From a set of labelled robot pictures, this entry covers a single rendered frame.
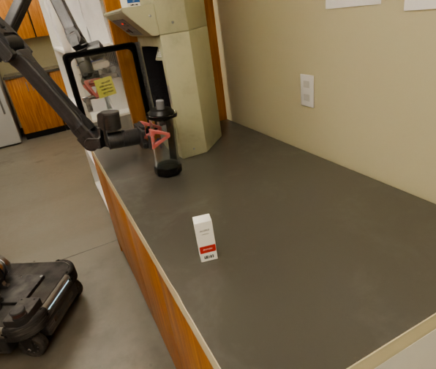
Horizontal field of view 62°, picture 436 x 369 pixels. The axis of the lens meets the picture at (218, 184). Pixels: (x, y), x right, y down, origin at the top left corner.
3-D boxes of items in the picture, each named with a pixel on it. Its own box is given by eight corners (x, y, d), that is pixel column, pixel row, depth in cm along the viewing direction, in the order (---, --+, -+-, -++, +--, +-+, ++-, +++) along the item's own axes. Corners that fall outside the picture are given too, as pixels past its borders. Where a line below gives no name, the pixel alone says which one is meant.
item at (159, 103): (169, 113, 132) (167, 95, 129) (178, 119, 125) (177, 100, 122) (145, 118, 129) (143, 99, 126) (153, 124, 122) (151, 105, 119)
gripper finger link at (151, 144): (164, 121, 128) (138, 126, 125) (171, 127, 122) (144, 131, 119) (166, 140, 131) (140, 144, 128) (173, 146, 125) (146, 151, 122)
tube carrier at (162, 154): (176, 160, 142) (170, 107, 132) (186, 170, 133) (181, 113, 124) (149, 167, 138) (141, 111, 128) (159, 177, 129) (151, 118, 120)
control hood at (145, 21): (136, 35, 154) (131, 9, 149) (159, 35, 127) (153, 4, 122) (109, 39, 150) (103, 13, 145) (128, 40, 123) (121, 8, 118)
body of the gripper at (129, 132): (138, 122, 129) (117, 125, 126) (146, 129, 121) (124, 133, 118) (140, 140, 132) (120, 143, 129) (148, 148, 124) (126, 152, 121)
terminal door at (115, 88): (154, 132, 170) (134, 41, 153) (90, 151, 157) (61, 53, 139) (153, 131, 171) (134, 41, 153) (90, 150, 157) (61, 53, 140)
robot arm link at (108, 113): (95, 140, 129) (85, 148, 121) (89, 108, 124) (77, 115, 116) (128, 140, 127) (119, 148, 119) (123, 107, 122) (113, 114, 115)
